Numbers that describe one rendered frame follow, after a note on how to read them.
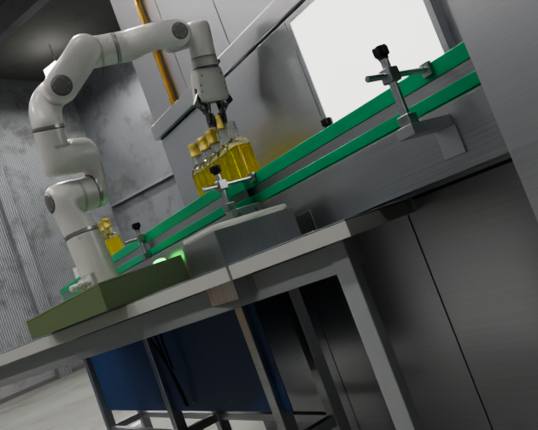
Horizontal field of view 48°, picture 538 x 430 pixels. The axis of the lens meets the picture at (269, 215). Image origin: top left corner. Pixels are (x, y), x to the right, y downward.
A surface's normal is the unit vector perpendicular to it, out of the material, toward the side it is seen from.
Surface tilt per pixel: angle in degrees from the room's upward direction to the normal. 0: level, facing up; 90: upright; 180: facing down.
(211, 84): 107
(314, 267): 90
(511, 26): 90
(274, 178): 90
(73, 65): 103
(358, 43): 90
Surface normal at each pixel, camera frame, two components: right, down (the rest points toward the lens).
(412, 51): -0.77, 0.25
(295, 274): -0.52, 0.13
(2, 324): 0.78, -0.33
